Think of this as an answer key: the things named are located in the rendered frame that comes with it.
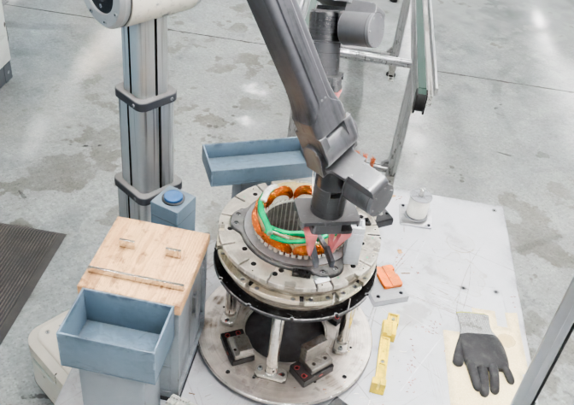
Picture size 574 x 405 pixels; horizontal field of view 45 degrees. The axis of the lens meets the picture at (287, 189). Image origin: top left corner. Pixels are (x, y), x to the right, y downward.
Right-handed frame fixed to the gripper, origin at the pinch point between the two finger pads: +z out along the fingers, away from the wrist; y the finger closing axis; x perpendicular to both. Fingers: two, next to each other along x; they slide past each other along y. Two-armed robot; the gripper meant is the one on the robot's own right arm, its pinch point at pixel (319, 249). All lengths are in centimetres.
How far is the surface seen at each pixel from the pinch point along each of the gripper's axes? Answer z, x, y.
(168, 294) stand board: 10.6, 1.4, -25.8
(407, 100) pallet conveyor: 63, 158, 84
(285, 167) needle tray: 11.0, 39.2, 2.4
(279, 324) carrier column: 19.8, 0.8, -4.8
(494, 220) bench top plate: 38, 49, 68
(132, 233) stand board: 10.6, 18.0, -31.9
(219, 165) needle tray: 14.2, 45.1, -12.0
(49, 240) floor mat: 116, 135, -66
